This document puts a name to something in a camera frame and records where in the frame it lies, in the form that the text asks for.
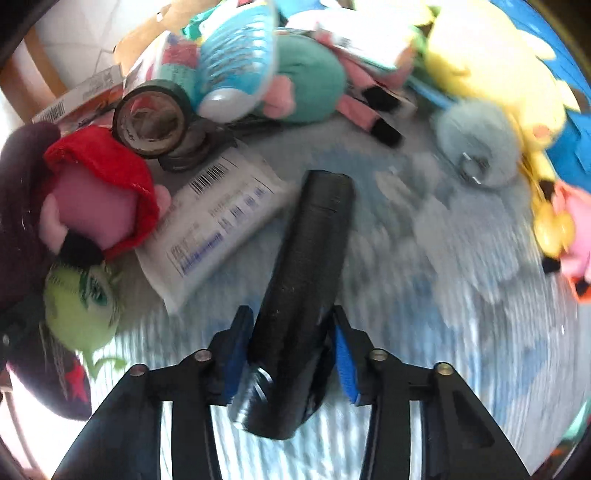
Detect red white box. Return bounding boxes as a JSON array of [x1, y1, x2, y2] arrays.
[[32, 65, 124, 136]]

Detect black cylinder bottle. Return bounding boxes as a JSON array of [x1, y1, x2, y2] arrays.
[[228, 170, 355, 440]]

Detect pink pig plush orange dress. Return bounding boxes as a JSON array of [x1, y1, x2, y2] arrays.
[[534, 179, 590, 303]]

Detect teal dinosaur plush toy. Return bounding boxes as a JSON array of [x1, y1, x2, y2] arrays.
[[254, 31, 415, 148]]

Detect yellow Pikachu plush toy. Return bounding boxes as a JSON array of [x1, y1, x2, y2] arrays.
[[421, 0, 578, 259]]

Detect maroon knit beanie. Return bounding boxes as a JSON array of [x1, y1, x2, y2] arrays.
[[1, 122, 60, 310]]

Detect blue white comb toy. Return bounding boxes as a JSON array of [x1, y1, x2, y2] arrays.
[[197, 1, 276, 124]]

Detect grey furry pompom keychain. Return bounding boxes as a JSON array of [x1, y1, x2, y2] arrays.
[[432, 99, 522, 190]]

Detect blue plastic crate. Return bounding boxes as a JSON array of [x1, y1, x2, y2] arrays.
[[494, 0, 590, 191]]

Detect green monster plush toy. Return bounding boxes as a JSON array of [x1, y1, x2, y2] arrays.
[[43, 262, 125, 379]]

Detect white wipes packet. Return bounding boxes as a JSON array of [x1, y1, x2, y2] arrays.
[[135, 144, 296, 314]]

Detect brown capybara plush toy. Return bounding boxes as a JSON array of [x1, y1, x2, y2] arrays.
[[113, 0, 219, 76]]

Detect pig plush red dress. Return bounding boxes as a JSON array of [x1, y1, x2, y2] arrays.
[[39, 126, 171, 269]]

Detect black tape roll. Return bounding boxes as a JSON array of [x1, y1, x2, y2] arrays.
[[112, 79, 193, 159]]

